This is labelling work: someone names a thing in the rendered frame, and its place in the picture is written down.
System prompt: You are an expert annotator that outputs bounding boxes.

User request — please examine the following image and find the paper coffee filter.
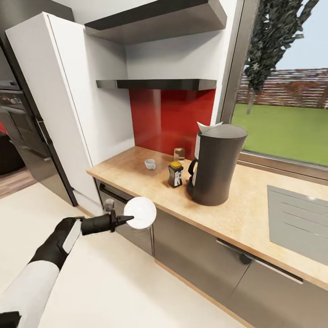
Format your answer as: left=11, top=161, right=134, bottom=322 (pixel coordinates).
left=198, top=122, right=222, bottom=133

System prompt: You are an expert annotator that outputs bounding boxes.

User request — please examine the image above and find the coffee cup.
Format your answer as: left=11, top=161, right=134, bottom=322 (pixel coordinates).
left=145, top=159, right=156, bottom=169

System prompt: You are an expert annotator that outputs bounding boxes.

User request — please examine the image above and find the bottle of coffee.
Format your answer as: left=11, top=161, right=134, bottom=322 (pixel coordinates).
left=168, top=161, right=184, bottom=188

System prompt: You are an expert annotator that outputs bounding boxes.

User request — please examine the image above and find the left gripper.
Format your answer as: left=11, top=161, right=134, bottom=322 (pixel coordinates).
left=94, top=210, right=134, bottom=234

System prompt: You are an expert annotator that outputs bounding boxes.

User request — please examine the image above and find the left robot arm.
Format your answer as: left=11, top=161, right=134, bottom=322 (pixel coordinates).
left=0, top=198, right=134, bottom=328

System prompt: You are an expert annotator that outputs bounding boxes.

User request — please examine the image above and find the saucer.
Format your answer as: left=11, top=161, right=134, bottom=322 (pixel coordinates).
left=124, top=197, right=156, bottom=229

